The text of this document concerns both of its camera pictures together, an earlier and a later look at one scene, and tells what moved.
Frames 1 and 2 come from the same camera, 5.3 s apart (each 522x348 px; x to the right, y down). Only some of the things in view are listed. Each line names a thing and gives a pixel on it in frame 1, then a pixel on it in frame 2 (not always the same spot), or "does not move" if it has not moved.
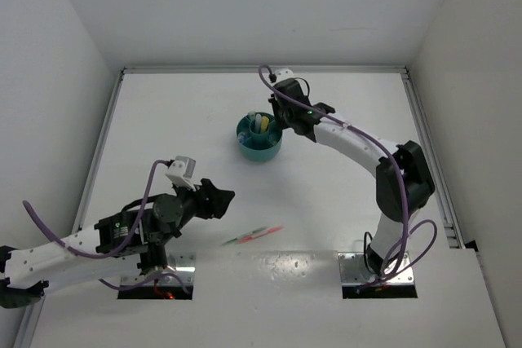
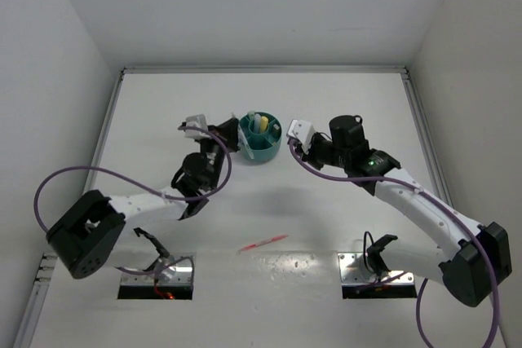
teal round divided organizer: (259, 136) does not move
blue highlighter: (258, 123) does not move
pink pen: (272, 230) -> (267, 240)
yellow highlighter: (264, 124) does not move
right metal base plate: (354, 270) does not move
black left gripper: (214, 207) -> (228, 131)
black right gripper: (276, 104) -> (316, 138)
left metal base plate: (183, 266) does not move
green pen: (255, 231) -> (243, 140)
